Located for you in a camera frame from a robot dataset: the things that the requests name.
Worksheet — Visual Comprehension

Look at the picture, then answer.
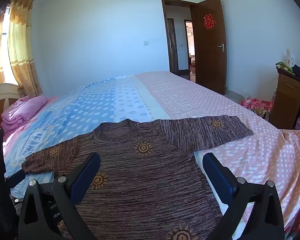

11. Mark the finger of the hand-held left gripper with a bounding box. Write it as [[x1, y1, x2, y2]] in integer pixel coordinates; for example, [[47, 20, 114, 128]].
[[5, 169, 27, 189]]

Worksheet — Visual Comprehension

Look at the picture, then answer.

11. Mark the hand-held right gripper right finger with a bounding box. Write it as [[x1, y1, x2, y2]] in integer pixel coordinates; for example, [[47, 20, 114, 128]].
[[202, 152, 285, 240]]

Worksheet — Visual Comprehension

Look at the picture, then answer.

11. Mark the wooden headboard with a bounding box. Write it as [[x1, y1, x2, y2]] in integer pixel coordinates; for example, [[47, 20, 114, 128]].
[[0, 83, 20, 130]]

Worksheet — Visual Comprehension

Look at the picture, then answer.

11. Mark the pink folded quilt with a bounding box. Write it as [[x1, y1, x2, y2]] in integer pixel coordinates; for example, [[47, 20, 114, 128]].
[[0, 95, 48, 135]]

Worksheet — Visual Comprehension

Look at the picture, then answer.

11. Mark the brown wooden door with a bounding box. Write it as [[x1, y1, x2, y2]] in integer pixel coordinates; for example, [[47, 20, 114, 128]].
[[195, 0, 227, 95]]

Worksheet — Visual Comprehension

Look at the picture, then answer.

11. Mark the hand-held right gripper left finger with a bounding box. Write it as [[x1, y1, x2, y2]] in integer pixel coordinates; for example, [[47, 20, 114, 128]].
[[17, 152, 101, 240]]

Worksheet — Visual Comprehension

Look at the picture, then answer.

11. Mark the wooden desk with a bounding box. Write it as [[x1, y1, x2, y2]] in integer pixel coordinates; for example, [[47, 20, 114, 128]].
[[269, 67, 300, 130]]

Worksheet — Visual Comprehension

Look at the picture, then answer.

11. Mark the yellow patterned curtain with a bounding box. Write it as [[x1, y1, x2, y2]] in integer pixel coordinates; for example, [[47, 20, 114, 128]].
[[0, 0, 43, 98]]

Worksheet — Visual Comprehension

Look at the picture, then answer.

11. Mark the green cloth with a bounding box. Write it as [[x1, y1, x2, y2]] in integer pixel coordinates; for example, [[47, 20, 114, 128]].
[[276, 61, 295, 75]]

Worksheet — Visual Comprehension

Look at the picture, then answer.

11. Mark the red plaid bag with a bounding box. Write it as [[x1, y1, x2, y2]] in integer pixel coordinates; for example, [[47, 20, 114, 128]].
[[241, 97, 274, 112]]

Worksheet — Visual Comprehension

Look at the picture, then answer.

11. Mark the polka dot bed sheet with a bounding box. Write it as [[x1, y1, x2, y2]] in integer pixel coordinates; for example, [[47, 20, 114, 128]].
[[2, 71, 300, 240]]

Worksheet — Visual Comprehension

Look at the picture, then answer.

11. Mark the brown knit sweater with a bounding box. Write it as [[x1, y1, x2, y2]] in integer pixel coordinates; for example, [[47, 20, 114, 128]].
[[22, 114, 253, 240]]

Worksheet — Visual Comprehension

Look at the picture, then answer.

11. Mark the red paper door decoration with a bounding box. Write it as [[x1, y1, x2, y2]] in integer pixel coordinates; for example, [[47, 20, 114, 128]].
[[204, 14, 215, 29]]

